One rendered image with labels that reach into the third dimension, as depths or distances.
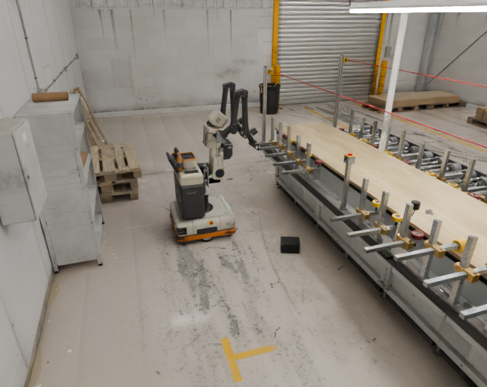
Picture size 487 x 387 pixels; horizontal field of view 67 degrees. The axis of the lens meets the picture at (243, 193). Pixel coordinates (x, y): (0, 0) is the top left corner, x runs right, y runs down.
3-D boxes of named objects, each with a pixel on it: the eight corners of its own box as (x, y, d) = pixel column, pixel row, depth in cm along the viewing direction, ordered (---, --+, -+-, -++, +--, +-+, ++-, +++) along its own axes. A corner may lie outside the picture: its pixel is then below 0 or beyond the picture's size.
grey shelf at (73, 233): (54, 273, 363) (11, 117, 295) (64, 228, 440) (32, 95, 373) (102, 265, 375) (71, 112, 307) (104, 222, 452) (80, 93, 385)
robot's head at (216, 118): (210, 123, 378) (220, 111, 376) (206, 117, 396) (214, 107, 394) (220, 130, 385) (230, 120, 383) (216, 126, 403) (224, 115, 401)
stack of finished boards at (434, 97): (458, 101, 1017) (460, 95, 1010) (385, 107, 945) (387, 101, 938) (437, 96, 1082) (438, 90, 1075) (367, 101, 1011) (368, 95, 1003)
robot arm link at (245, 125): (240, 89, 367) (243, 90, 357) (245, 88, 369) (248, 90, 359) (241, 131, 386) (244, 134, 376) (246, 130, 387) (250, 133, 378)
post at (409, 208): (396, 262, 269) (409, 204, 248) (393, 260, 272) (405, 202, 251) (401, 262, 270) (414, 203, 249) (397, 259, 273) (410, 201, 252)
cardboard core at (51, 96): (31, 94, 338) (66, 92, 346) (32, 92, 345) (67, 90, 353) (32, 103, 342) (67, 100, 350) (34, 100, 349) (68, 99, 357)
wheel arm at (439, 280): (426, 288, 203) (428, 282, 202) (422, 284, 206) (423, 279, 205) (496, 271, 217) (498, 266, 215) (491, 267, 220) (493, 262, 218)
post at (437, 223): (422, 283, 247) (438, 220, 226) (418, 279, 250) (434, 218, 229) (425, 282, 248) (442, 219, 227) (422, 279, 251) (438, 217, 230)
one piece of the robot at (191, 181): (183, 231, 401) (177, 158, 365) (175, 208, 448) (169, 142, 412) (213, 226, 411) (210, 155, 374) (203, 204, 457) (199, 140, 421)
